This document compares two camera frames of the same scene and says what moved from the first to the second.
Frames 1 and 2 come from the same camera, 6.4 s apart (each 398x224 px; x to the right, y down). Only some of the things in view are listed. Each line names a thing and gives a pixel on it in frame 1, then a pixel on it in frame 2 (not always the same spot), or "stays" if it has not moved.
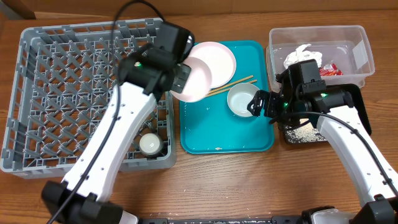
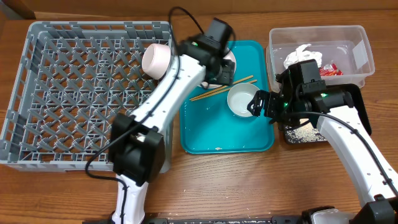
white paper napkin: (300, 54) stays
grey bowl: (239, 96) stays
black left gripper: (181, 70) -> (227, 75)
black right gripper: (266, 104) stays
